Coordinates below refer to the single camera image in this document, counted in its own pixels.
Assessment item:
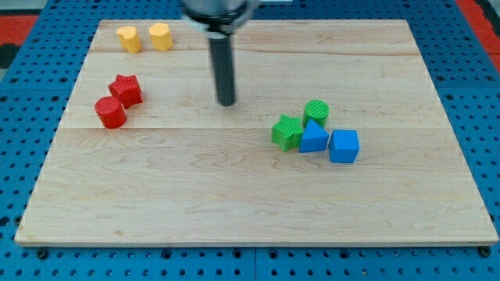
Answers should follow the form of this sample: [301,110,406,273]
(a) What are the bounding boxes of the red cylinder block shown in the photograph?
[95,96,127,129]

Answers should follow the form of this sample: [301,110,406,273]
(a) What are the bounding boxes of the blue cube block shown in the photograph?
[329,130,360,164]

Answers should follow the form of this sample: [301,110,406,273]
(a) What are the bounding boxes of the red star block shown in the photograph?
[108,75,143,108]

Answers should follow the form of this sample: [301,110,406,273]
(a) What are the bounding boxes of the green star block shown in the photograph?
[271,114,304,151]

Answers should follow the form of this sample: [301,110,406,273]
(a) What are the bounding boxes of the green cylinder block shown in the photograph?
[302,99,330,127]

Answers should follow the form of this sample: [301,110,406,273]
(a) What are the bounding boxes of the yellow heart block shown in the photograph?
[116,26,141,54]

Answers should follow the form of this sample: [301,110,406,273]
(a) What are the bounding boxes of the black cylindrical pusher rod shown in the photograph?
[209,37,236,106]

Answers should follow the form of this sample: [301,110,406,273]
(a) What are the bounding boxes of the yellow hexagon block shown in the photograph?
[148,23,173,52]

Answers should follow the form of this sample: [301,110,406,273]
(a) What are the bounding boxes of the light wooden board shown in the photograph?
[15,20,498,247]

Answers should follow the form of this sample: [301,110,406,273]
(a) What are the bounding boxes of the blue triangle block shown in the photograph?
[299,119,330,153]

